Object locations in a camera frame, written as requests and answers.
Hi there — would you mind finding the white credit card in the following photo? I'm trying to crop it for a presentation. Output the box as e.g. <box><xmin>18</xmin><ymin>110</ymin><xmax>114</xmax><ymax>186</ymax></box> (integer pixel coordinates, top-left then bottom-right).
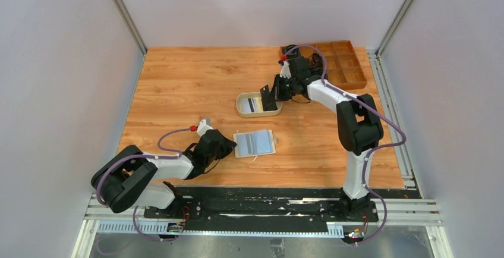
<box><xmin>240</xmin><ymin>97</ymin><xmax>260</xmax><ymax>114</ymax></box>

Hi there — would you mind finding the white leather card holder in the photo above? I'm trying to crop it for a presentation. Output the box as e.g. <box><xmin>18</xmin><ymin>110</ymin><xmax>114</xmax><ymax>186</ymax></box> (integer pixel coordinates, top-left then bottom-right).
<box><xmin>233</xmin><ymin>129</ymin><xmax>276</xmax><ymax>158</ymax></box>

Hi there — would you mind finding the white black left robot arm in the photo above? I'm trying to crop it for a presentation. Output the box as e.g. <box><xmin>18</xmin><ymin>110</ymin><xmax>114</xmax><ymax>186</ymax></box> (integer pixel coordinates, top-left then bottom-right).
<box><xmin>90</xmin><ymin>129</ymin><xmax>237</xmax><ymax>213</ymax></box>

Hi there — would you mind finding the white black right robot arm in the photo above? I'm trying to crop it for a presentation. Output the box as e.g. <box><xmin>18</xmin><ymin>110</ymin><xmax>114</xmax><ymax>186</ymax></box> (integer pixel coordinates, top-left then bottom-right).
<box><xmin>260</xmin><ymin>55</ymin><xmax>383</xmax><ymax>221</ymax></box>

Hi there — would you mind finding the cream oval plastic tray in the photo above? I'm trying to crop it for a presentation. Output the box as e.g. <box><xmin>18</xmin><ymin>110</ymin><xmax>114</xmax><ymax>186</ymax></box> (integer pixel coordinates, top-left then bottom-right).
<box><xmin>236</xmin><ymin>92</ymin><xmax>283</xmax><ymax>118</ymax></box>

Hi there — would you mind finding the wooden compartment organizer box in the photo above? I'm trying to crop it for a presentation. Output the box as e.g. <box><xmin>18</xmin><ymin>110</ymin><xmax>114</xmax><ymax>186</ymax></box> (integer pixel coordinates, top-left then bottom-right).
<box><xmin>279</xmin><ymin>40</ymin><xmax>367</xmax><ymax>90</ymax></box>

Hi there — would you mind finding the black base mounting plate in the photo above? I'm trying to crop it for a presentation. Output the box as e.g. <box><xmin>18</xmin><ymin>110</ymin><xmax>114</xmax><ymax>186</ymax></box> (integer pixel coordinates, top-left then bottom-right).
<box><xmin>134</xmin><ymin>185</ymin><xmax>422</xmax><ymax>234</ymax></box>

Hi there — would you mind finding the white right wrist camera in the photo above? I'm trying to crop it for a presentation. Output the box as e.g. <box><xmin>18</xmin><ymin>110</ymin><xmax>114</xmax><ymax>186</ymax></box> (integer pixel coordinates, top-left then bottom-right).
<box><xmin>279</xmin><ymin>60</ymin><xmax>292</xmax><ymax>79</ymax></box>

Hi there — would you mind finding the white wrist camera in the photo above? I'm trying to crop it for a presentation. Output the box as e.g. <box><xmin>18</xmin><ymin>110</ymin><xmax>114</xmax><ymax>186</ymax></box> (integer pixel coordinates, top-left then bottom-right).
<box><xmin>279</xmin><ymin>60</ymin><xmax>292</xmax><ymax>79</ymax></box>
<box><xmin>196</xmin><ymin>118</ymin><xmax>213</xmax><ymax>137</ymax></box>

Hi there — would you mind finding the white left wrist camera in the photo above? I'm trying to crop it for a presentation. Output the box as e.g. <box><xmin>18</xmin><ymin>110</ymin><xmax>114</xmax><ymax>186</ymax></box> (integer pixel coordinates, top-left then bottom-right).
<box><xmin>196</xmin><ymin>118</ymin><xmax>213</xmax><ymax>137</ymax></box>

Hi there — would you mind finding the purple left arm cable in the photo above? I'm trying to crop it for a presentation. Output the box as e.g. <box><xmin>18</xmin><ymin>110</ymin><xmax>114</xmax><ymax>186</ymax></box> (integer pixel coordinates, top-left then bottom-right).
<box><xmin>95</xmin><ymin>126</ymin><xmax>198</xmax><ymax>243</ymax></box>

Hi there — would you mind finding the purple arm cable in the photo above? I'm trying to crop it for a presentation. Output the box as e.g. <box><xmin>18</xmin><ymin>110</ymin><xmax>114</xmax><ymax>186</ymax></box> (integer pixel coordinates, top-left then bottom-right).
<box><xmin>95</xmin><ymin>126</ymin><xmax>198</xmax><ymax>243</ymax></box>
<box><xmin>280</xmin><ymin>45</ymin><xmax>407</xmax><ymax>246</ymax></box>

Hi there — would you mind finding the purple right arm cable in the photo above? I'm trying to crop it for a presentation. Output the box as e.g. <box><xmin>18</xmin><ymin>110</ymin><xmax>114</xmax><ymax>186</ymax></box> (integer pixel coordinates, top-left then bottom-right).
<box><xmin>280</xmin><ymin>45</ymin><xmax>407</xmax><ymax>246</ymax></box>

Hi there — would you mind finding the aluminium rail frame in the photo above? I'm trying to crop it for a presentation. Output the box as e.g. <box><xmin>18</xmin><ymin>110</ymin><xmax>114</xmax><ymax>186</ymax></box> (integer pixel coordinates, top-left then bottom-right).
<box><xmin>71</xmin><ymin>49</ymin><xmax>453</xmax><ymax>258</ymax></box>

